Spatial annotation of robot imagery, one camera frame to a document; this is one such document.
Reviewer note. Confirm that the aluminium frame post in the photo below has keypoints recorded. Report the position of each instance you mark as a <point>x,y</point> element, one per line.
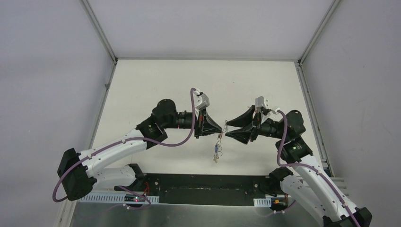
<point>99,30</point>
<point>320,29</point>

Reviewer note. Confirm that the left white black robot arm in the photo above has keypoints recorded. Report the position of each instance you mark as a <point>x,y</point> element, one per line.
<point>81,172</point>

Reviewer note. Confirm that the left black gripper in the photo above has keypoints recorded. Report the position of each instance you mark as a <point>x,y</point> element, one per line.
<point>200,123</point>

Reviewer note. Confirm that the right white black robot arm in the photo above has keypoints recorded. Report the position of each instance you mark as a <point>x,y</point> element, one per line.
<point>299,174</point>

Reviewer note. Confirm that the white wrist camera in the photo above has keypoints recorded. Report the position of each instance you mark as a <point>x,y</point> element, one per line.
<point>201,100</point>
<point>263,104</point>

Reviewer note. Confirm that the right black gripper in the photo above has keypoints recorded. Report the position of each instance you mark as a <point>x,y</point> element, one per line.
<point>243,135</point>

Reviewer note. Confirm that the right white slotted cable duct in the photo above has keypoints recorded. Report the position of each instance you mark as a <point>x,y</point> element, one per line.
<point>262,202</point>

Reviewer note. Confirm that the right aluminium frame post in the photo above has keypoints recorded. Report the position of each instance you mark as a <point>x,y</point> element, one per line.
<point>320,29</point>

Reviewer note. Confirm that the left white slotted cable duct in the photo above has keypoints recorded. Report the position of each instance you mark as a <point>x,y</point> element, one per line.
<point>106,197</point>

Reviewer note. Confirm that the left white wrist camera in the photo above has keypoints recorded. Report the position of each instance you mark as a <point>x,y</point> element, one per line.
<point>201,100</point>

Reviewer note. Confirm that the large silver carabiner keyring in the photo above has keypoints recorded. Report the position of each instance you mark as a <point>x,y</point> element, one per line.
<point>219,142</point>

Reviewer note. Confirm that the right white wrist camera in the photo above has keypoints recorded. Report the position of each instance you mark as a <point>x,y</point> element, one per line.
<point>263,104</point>

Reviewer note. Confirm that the white slotted cable duct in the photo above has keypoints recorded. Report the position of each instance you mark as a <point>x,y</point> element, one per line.
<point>262,202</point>
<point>106,197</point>

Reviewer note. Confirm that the left aluminium frame post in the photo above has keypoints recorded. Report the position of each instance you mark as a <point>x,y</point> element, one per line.
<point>99,30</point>

